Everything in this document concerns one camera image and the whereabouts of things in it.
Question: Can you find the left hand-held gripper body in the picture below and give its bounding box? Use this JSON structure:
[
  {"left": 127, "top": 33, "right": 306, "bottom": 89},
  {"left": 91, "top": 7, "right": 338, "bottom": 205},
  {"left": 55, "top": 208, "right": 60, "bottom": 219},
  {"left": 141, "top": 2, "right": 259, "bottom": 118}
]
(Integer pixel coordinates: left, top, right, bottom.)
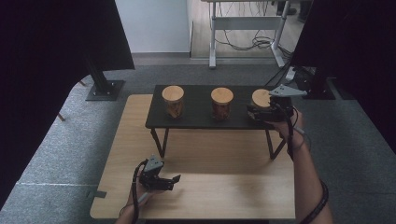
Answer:
[{"left": 138, "top": 154, "right": 175, "bottom": 191}]

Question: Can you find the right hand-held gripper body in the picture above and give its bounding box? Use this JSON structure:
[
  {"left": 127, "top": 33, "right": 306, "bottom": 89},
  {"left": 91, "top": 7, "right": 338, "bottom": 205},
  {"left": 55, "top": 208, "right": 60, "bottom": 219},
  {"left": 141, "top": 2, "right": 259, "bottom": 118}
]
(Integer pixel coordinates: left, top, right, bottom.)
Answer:
[{"left": 258, "top": 84, "right": 308, "bottom": 123}]

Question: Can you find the glass jar with beige grains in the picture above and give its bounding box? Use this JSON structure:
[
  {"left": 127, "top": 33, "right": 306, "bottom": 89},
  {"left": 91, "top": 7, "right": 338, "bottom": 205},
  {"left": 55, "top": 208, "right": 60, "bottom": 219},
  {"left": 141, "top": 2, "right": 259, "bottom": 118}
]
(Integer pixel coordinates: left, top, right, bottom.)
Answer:
[{"left": 250, "top": 88, "right": 274, "bottom": 110}]

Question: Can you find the wooden cylinder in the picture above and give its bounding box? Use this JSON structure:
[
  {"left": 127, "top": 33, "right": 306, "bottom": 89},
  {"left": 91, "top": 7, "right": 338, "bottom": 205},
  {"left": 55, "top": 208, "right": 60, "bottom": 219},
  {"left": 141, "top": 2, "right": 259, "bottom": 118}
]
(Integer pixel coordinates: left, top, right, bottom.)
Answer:
[{"left": 210, "top": 87, "right": 234, "bottom": 121}]

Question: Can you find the black riser shelf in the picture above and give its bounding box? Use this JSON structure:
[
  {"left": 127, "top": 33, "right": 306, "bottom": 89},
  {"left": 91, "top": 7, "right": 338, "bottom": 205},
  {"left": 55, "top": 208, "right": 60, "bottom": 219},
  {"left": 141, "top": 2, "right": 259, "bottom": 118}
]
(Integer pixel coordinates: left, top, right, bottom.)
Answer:
[{"left": 145, "top": 84, "right": 302, "bottom": 161}]

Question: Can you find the person's right hand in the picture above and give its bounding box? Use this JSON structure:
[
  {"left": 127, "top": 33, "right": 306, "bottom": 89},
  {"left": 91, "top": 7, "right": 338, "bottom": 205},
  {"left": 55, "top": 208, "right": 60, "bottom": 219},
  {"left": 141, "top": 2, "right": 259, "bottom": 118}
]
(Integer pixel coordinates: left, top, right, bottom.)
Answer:
[{"left": 266, "top": 106, "right": 306, "bottom": 149}]

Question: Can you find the white power strip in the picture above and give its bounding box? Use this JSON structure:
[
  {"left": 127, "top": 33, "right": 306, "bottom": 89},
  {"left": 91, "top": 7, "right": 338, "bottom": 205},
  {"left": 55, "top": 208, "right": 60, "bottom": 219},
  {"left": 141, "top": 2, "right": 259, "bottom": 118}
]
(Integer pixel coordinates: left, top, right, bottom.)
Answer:
[{"left": 284, "top": 66, "right": 297, "bottom": 82}]

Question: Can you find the black metal stand with base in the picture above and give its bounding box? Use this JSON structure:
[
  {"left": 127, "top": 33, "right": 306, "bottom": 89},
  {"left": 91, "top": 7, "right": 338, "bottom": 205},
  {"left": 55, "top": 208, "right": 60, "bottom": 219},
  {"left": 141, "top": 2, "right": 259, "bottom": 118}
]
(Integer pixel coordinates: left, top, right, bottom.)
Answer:
[
  {"left": 85, "top": 57, "right": 125, "bottom": 102},
  {"left": 294, "top": 66, "right": 336, "bottom": 101}
]

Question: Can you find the black curtain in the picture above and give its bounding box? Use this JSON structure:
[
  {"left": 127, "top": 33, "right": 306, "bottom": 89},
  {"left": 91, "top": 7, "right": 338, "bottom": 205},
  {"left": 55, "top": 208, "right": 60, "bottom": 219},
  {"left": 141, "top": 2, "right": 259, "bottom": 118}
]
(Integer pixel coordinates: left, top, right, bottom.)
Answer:
[
  {"left": 290, "top": 0, "right": 396, "bottom": 153},
  {"left": 0, "top": 0, "right": 135, "bottom": 209}
]

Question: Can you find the left hand-held gripper black cable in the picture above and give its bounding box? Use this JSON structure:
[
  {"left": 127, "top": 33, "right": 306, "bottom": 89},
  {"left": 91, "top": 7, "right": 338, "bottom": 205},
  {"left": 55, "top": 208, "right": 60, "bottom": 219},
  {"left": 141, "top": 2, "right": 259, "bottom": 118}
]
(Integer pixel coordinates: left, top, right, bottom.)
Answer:
[{"left": 130, "top": 159, "right": 149, "bottom": 224}]

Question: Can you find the hand-held gripper black cable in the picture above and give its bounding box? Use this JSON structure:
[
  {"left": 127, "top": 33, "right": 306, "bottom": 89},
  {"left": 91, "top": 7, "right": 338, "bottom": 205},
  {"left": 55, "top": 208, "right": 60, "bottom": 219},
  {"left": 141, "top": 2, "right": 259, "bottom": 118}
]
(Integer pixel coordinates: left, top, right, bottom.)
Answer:
[
  {"left": 130, "top": 159, "right": 149, "bottom": 224},
  {"left": 274, "top": 104, "right": 296, "bottom": 161}
]

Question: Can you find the right hand-held gripper black cable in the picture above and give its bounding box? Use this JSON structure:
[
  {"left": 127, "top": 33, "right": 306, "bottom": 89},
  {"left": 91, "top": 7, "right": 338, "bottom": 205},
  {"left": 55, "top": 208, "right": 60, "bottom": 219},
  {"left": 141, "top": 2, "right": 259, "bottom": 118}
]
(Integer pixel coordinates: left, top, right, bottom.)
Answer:
[{"left": 274, "top": 104, "right": 296, "bottom": 161}]

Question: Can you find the grey metal table bracket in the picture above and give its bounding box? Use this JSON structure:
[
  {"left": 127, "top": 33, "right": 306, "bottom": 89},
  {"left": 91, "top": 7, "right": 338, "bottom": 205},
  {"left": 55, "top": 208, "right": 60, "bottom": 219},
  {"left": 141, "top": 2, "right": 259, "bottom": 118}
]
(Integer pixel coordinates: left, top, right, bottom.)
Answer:
[{"left": 87, "top": 189, "right": 107, "bottom": 200}]

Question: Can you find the bundle of black floor cables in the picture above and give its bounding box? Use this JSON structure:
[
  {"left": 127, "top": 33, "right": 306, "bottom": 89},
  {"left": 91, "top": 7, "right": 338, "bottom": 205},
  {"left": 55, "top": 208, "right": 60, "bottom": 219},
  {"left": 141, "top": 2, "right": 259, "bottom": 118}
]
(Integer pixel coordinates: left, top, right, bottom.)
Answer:
[{"left": 214, "top": 0, "right": 293, "bottom": 63}]

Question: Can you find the white desk frame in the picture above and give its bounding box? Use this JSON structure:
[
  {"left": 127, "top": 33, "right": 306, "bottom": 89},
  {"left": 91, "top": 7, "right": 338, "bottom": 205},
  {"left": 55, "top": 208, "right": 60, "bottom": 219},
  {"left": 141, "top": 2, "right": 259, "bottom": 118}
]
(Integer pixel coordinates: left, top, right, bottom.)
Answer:
[{"left": 200, "top": 0, "right": 292, "bottom": 69}]

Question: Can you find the black bracelet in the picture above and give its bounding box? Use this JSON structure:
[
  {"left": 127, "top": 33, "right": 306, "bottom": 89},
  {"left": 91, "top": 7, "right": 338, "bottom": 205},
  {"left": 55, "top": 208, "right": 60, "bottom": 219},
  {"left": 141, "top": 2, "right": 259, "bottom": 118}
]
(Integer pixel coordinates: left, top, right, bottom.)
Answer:
[{"left": 299, "top": 180, "right": 330, "bottom": 224}]

